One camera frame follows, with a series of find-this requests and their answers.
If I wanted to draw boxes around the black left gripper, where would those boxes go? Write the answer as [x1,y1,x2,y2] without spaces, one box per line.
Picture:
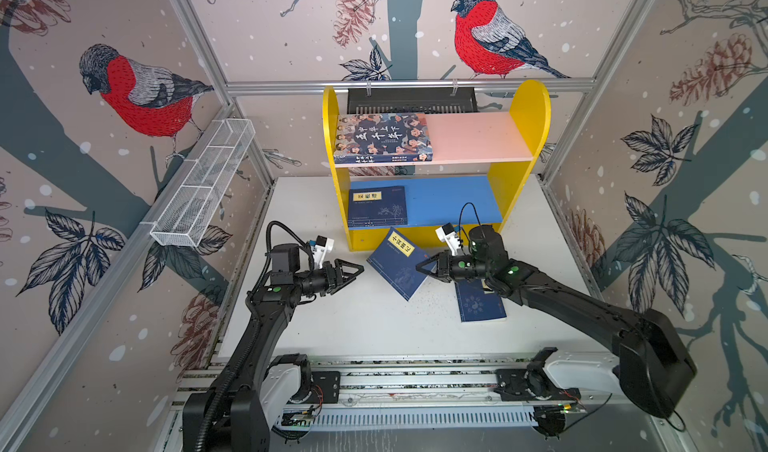
[293,259,362,296]

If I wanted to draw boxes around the blue book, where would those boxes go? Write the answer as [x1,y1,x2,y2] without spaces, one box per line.
[454,279,507,323]
[367,228,430,301]
[347,186,408,229]

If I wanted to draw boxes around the colourful illustrated thick book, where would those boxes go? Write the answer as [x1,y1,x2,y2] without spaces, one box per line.
[332,113,433,165]

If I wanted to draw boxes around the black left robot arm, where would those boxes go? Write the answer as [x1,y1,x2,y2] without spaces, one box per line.
[182,221,364,451]

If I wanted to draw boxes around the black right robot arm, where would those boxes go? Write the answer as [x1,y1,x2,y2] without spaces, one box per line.
[415,225,697,419]

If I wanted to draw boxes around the yellow pink blue bookshelf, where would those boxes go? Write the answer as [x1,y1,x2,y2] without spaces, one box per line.
[322,80,552,248]

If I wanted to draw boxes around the black vent panel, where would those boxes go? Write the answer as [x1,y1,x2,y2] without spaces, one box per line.
[346,87,478,115]

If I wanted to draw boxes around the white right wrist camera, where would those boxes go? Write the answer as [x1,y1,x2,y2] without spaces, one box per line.
[435,223,463,256]

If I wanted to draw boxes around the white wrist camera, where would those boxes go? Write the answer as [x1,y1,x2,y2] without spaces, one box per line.
[435,223,463,256]
[309,235,334,268]

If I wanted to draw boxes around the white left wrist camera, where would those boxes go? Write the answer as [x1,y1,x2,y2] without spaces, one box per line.
[309,235,334,268]

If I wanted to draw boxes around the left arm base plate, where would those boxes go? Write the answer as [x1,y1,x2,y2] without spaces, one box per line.
[288,371,341,405]

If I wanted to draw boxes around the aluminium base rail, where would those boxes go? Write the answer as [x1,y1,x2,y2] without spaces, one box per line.
[173,355,670,432]

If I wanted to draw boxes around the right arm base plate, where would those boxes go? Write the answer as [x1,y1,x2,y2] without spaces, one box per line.
[493,368,581,402]

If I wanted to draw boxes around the white wire mesh basket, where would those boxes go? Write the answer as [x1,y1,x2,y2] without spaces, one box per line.
[150,118,255,248]

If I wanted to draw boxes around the horizontal aluminium frame bar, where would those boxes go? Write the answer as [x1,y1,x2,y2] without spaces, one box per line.
[224,78,598,97]

